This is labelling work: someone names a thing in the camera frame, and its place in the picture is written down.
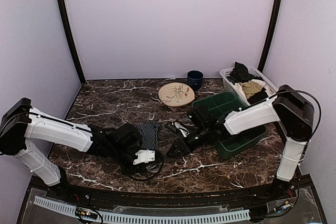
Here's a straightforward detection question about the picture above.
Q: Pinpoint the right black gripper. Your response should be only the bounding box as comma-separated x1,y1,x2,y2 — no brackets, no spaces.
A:
166,124,211,157

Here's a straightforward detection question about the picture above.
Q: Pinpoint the navy striped underwear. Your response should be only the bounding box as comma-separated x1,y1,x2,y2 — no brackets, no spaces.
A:
136,120,161,173

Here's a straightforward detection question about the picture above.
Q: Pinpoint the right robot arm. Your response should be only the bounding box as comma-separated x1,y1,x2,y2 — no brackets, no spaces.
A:
166,85,322,200

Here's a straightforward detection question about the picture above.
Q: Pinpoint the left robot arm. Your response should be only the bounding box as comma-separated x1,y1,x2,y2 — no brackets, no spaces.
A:
1,98,155,201

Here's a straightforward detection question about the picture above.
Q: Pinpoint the beige floral plate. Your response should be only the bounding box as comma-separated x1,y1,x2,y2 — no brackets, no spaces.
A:
158,82,195,107

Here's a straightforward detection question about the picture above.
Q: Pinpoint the green divided organizer tray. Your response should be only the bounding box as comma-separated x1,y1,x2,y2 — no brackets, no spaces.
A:
192,91,267,159

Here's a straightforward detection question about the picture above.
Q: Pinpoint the dark blue mug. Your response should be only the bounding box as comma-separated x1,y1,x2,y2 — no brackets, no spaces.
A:
187,70,203,91

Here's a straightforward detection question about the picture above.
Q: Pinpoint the black cloth in basket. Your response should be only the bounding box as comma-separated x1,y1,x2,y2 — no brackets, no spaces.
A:
247,88,269,105

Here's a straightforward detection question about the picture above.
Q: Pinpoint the beige garment in basket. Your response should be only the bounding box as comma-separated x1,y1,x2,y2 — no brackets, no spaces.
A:
233,80,264,100

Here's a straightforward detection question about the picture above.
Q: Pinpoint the black garment in basket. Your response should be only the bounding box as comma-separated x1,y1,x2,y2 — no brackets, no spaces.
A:
227,62,258,84

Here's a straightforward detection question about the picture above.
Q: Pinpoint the white plastic laundry basket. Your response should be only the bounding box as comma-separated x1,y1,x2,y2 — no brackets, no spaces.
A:
219,67,278,105

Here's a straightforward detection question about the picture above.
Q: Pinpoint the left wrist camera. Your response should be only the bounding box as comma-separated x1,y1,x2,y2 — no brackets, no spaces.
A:
133,150,155,165

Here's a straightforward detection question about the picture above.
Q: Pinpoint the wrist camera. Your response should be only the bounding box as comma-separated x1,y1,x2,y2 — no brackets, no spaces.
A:
166,121,190,137
133,150,155,165

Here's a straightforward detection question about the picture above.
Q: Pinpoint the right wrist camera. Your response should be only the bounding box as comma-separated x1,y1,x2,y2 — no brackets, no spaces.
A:
166,121,190,137

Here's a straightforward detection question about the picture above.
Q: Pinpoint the white slotted cable duct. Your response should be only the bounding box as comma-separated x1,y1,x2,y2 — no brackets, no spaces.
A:
33,196,250,224

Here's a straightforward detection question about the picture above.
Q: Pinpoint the black front rail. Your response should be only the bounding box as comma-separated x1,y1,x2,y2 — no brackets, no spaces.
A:
28,175,313,210

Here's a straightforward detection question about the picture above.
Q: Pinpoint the left black frame post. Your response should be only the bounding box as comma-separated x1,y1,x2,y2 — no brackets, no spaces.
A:
57,0,86,85

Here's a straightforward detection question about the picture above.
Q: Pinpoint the black frame post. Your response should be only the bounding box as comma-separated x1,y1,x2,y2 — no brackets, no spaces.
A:
257,0,281,72
57,0,86,85

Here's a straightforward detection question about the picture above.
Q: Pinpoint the right black frame post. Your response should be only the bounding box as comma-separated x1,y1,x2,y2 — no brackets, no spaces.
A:
257,0,281,72

